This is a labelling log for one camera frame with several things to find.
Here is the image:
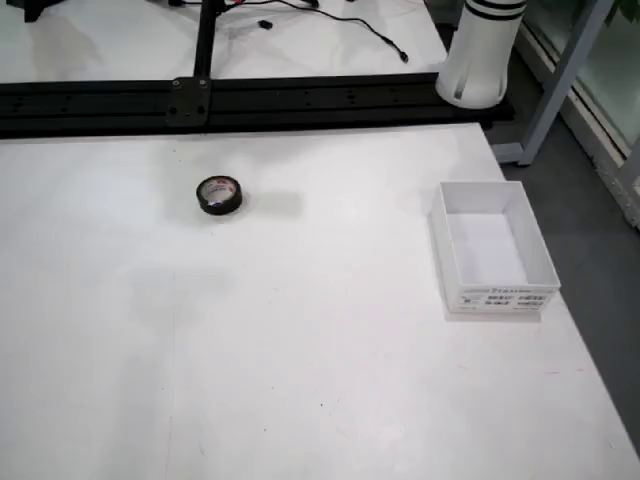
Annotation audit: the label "black vinyl electrical tape roll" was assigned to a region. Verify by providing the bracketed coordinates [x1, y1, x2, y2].
[195, 175, 244, 217]

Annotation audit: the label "white six-joint robot arm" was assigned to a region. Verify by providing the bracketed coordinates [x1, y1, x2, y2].
[434, 0, 529, 109]

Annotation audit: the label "white rectangular bin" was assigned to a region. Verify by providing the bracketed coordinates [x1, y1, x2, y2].
[427, 180, 561, 322]

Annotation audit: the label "black stand foot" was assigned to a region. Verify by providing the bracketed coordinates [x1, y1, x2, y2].
[9, 0, 66, 24]

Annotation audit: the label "green plant leaves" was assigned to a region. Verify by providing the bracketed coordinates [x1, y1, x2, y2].
[604, 0, 640, 29]

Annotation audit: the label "black aluminium profile rail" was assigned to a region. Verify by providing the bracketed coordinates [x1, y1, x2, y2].
[0, 72, 516, 141]

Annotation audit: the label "black rail bracket plate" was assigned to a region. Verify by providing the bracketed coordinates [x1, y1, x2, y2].
[166, 77, 210, 129]

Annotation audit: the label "black cable with plug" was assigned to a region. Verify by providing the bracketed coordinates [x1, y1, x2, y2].
[219, 0, 410, 65]

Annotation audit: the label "black upright profile post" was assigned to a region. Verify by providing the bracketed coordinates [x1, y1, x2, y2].
[192, 0, 221, 81]

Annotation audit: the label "gray metal partition frame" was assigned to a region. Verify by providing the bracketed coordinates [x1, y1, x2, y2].
[517, 0, 619, 166]

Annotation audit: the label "gray sliding door rail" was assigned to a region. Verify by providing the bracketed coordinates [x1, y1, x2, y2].
[519, 19, 640, 229]

